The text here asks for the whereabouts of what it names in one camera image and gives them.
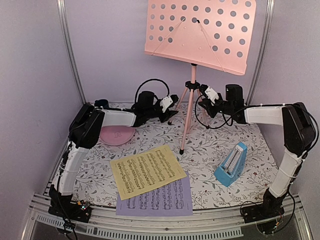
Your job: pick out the yellow sheet music page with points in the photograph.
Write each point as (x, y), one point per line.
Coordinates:
(144, 172)

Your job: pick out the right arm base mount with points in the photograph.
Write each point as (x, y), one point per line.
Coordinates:
(256, 212)

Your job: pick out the floral table mat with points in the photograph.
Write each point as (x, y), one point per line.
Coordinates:
(207, 144)

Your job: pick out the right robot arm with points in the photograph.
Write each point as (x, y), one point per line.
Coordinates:
(299, 128)

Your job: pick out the right aluminium frame post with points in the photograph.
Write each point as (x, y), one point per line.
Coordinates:
(262, 49)

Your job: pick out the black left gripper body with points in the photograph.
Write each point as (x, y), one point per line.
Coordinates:
(151, 112)

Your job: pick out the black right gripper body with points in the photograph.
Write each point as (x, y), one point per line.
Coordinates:
(212, 113)

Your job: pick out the left aluminium frame post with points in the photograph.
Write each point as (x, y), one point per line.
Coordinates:
(61, 7)

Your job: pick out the blue metronome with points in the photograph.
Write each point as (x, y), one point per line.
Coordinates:
(231, 168)

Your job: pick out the pink music stand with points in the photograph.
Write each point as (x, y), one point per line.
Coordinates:
(211, 33)

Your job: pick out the purple sheet music page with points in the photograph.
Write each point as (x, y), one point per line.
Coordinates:
(171, 200)

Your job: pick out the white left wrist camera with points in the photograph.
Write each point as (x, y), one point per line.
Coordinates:
(168, 101)

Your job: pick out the aluminium front rail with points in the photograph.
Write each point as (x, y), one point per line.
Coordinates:
(209, 224)

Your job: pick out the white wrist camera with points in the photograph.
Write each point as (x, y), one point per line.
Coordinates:
(168, 101)
(209, 93)

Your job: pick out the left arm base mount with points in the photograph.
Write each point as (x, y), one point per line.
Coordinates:
(80, 211)

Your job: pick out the pink round plate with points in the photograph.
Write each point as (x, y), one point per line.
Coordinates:
(116, 135)

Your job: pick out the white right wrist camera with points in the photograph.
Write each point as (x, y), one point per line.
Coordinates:
(209, 93)

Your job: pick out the aluminium frame post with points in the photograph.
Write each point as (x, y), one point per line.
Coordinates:
(61, 7)
(262, 49)

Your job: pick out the dark blue cup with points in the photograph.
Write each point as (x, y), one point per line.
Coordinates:
(102, 103)

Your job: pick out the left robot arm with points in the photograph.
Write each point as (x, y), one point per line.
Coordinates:
(85, 129)

